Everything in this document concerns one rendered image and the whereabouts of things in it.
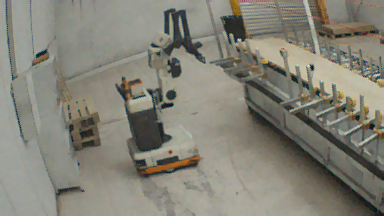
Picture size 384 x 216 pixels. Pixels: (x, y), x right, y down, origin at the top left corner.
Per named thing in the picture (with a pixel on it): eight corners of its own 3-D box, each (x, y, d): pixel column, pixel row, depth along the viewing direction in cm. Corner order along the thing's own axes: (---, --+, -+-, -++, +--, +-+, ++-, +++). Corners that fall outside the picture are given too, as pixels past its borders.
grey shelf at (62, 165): (57, 195, 454) (23, 75, 406) (56, 168, 537) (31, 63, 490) (84, 191, 462) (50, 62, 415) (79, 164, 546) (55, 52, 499)
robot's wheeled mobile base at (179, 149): (140, 177, 485) (133, 156, 477) (130, 156, 544) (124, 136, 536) (202, 162, 498) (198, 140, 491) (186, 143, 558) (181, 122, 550)
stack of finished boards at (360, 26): (374, 29, 1074) (373, 24, 1069) (333, 34, 1019) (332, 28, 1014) (363, 26, 1145) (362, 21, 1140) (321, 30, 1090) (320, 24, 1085)
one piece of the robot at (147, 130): (142, 163, 487) (123, 84, 461) (133, 146, 537) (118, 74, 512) (173, 156, 493) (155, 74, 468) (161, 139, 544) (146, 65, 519)
